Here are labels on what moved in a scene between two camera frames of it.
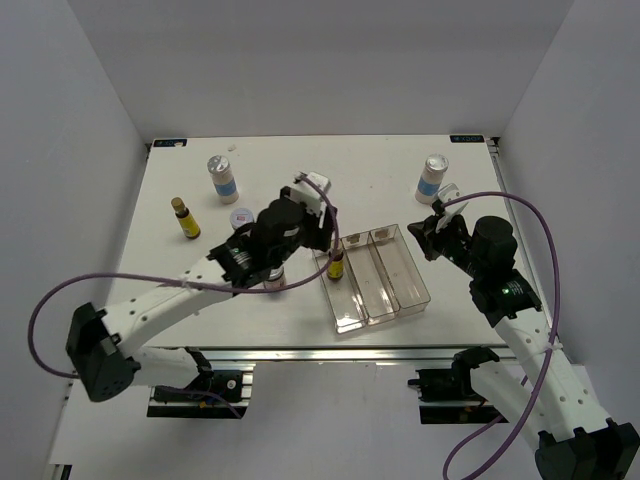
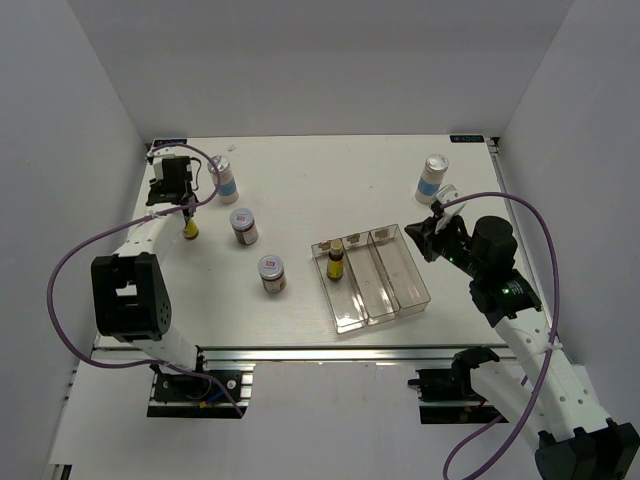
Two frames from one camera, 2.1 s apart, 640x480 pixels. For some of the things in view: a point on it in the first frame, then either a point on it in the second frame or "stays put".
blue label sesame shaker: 431,178 stays put
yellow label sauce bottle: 336,268 stays put
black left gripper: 318,238 to 155,188
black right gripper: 426,235 stays put
